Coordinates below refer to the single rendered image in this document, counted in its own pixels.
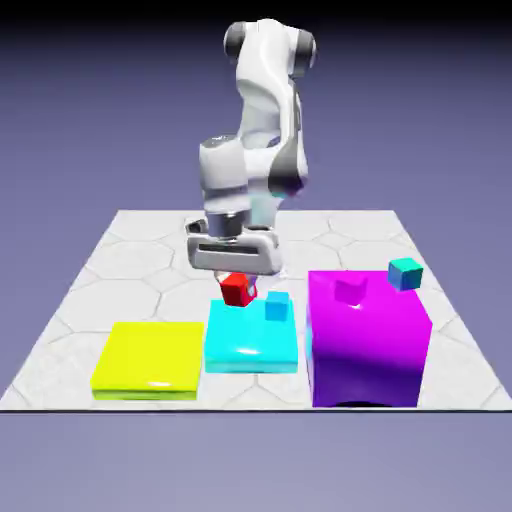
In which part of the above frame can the large cyan box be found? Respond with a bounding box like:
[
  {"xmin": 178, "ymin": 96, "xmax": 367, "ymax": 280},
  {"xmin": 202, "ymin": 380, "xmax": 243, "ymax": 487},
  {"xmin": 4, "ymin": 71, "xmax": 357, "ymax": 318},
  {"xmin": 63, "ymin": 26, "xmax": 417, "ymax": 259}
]
[{"xmin": 204, "ymin": 297, "xmax": 300, "ymax": 375}]

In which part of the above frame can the small teal cube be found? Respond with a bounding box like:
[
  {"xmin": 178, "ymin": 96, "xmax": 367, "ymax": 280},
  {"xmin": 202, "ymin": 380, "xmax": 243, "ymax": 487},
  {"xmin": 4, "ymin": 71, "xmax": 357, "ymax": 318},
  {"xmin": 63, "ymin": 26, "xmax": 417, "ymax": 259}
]
[{"xmin": 387, "ymin": 257, "xmax": 424, "ymax": 292}]

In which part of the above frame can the small blue cube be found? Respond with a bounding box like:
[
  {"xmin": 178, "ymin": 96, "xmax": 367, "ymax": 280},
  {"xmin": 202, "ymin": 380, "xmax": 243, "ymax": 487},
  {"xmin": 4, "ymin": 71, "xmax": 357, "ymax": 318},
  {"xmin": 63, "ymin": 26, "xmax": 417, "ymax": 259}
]
[{"xmin": 264, "ymin": 290, "xmax": 290, "ymax": 322}]

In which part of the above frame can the small magenta cube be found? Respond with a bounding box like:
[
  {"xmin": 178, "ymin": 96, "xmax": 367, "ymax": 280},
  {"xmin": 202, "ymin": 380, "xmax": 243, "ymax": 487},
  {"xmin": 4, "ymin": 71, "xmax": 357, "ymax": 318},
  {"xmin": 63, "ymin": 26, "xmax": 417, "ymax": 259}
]
[{"xmin": 334, "ymin": 275, "xmax": 369, "ymax": 305}]

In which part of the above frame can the large yellow box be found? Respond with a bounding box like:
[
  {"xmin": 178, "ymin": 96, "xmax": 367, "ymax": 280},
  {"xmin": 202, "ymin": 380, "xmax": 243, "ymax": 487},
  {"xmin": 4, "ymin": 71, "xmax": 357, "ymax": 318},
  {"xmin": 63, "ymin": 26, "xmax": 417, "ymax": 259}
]
[{"xmin": 90, "ymin": 321, "xmax": 206, "ymax": 401}]

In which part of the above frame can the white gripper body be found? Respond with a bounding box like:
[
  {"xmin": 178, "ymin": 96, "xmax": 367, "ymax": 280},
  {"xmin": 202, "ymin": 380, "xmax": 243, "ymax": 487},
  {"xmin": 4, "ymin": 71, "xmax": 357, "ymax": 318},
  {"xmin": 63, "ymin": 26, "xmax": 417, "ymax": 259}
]
[{"xmin": 186, "ymin": 230, "xmax": 282, "ymax": 277}]

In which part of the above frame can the large magenta box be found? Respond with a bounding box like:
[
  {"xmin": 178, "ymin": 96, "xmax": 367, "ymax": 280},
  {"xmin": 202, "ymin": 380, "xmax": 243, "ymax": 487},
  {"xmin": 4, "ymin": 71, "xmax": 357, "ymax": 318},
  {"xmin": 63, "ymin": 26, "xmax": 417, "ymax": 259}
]
[{"xmin": 306, "ymin": 270, "xmax": 434, "ymax": 409}]

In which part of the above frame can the small red cube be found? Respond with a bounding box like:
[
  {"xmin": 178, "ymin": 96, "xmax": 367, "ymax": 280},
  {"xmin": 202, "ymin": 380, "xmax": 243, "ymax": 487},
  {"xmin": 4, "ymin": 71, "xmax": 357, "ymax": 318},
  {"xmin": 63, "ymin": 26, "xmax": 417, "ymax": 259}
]
[{"xmin": 220, "ymin": 272, "xmax": 258, "ymax": 308}]

